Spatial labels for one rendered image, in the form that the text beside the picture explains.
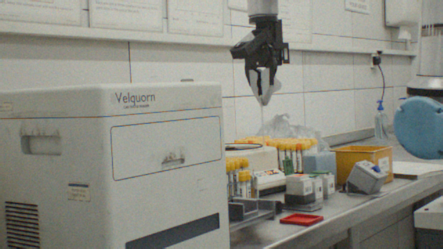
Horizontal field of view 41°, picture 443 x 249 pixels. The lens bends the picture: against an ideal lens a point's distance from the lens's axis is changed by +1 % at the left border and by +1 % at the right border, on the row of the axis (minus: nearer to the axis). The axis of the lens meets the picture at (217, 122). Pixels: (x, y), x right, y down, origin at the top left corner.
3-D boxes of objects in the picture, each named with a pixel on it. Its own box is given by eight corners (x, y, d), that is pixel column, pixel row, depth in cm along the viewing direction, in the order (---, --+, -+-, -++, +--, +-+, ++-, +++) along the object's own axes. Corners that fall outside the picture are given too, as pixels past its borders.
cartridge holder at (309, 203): (311, 212, 132) (310, 196, 132) (277, 208, 138) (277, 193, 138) (323, 207, 137) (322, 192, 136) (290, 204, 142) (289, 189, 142)
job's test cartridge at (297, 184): (304, 205, 134) (302, 177, 134) (286, 203, 137) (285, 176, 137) (313, 201, 137) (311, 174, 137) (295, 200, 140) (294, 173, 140)
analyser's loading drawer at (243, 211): (213, 244, 101) (212, 214, 101) (183, 240, 105) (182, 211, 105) (275, 220, 117) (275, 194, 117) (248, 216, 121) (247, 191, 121)
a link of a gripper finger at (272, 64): (279, 84, 139) (276, 47, 138) (275, 84, 137) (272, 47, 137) (263, 86, 142) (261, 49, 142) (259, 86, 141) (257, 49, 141)
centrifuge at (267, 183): (242, 201, 149) (240, 153, 148) (169, 191, 170) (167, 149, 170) (301, 187, 166) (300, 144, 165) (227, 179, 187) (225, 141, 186)
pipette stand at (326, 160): (322, 194, 154) (320, 155, 153) (300, 191, 159) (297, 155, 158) (342, 188, 161) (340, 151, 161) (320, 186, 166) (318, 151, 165)
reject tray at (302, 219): (308, 226, 119) (308, 222, 119) (279, 223, 123) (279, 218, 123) (323, 219, 125) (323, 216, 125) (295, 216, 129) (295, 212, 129)
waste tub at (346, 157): (375, 188, 159) (374, 151, 159) (330, 185, 167) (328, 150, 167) (394, 180, 170) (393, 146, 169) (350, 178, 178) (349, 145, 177)
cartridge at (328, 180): (327, 199, 146) (327, 172, 146) (311, 198, 149) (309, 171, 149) (335, 196, 149) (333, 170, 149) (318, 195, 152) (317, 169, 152)
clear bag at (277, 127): (288, 169, 204) (286, 115, 204) (241, 168, 211) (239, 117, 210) (306, 159, 228) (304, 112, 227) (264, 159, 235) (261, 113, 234)
